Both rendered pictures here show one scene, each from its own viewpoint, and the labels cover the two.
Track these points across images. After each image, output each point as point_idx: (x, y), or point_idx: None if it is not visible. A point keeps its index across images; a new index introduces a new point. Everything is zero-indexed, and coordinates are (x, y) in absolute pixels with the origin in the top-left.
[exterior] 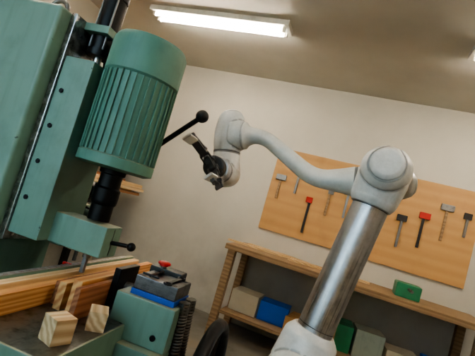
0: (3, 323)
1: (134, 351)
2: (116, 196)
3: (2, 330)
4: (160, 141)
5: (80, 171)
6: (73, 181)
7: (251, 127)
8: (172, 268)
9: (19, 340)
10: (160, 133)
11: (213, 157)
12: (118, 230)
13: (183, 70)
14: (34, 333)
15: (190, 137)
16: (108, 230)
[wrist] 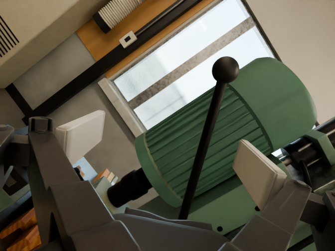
0: (88, 176)
1: None
2: (129, 172)
3: (87, 169)
4: (172, 119)
5: (168, 205)
6: (160, 206)
7: None
8: (14, 166)
9: (82, 160)
10: (178, 112)
11: (237, 249)
12: (95, 186)
13: (250, 64)
14: (77, 165)
15: (242, 151)
16: (101, 177)
